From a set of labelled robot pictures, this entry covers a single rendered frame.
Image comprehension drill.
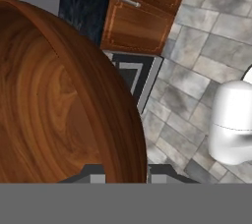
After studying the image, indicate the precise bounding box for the silver bar handle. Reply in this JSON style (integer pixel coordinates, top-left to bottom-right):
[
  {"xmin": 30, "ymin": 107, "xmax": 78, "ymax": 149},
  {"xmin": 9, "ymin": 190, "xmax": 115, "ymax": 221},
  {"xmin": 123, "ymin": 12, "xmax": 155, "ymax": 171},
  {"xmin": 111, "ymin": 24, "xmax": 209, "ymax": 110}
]
[{"xmin": 114, "ymin": 0, "xmax": 143, "ymax": 9}]

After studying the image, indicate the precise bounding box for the white round object, black rim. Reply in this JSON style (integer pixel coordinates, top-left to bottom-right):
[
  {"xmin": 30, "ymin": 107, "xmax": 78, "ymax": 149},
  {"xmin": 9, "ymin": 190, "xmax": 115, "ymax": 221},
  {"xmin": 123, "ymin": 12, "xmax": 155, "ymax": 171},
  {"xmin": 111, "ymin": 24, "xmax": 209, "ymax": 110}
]
[{"xmin": 240, "ymin": 65, "xmax": 252, "ymax": 85}]

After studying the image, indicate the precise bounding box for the brown wooden bowl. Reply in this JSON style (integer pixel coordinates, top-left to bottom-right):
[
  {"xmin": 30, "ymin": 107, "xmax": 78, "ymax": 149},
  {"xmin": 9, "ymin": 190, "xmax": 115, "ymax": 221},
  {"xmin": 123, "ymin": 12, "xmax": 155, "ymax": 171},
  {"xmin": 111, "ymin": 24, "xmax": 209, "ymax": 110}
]
[{"xmin": 0, "ymin": 0, "xmax": 149, "ymax": 184}]

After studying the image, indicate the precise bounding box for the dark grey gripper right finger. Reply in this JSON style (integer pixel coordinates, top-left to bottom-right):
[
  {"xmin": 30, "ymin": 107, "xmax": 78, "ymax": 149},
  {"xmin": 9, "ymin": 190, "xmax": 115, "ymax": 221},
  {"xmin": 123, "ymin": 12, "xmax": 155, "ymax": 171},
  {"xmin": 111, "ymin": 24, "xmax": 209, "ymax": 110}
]
[{"xmin": 147, "ymin": 163, "xmax": 202, "ymax": 184}]

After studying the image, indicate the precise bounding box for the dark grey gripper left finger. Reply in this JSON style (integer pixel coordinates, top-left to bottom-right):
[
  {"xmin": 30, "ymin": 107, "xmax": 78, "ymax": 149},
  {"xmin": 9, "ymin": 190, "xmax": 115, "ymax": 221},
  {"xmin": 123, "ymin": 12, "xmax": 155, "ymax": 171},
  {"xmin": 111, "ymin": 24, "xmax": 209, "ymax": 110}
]
[{"xmin": 58, "ymin": 163, "xmax": 106, "ymax": 184}]

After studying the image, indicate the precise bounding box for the white rounded object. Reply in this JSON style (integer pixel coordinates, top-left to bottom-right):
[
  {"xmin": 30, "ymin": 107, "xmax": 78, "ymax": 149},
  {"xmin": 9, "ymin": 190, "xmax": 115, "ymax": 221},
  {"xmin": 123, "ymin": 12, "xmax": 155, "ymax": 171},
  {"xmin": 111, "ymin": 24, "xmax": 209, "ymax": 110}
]
[{"xmin": 208, "ymin": 80, "xmax": 252, "ymax": 166}]

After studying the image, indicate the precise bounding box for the grey and black floor mat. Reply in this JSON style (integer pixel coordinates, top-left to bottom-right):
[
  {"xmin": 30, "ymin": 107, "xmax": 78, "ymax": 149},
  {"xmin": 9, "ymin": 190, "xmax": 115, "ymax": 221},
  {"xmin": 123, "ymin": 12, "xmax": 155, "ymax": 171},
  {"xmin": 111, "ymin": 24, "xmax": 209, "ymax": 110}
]
[{"xmin": 102, "ymin": 50, "xmax": 164, "ymax": 115}]

